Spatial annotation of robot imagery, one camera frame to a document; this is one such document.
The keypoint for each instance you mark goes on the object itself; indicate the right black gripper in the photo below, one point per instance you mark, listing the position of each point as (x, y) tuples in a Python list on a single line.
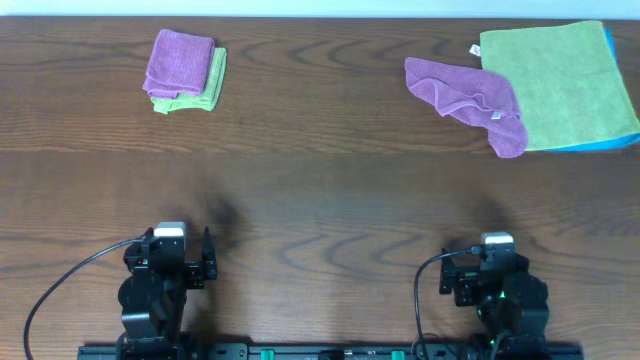
[(465, 282)]

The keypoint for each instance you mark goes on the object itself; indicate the flat green cloth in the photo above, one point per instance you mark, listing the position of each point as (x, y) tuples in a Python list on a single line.
[(570, 91)]

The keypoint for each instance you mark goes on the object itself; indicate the purple microfiber cloth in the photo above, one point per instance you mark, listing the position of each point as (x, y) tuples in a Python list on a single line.
[(474, 97)]

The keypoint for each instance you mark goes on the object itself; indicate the flat blue cloth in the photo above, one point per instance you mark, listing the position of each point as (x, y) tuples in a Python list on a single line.
[(611, 45)]

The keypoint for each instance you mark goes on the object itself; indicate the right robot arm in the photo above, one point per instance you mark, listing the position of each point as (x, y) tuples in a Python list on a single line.
[(509, 301)]

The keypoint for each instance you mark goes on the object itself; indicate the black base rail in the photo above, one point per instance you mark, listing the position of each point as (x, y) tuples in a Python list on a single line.
[(240, 351)]

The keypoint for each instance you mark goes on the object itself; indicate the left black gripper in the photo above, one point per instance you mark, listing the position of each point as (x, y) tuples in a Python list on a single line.
[(187, 273)]

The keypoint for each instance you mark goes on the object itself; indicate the folded purple cloth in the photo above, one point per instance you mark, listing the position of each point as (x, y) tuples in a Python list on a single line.
[(179, 64)]

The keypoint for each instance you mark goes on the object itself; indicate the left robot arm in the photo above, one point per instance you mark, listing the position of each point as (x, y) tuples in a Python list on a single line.
[(154, 296)]

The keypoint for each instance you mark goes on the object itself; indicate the folded green cloth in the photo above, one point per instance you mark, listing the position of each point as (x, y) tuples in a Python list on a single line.
[(207, 99)]

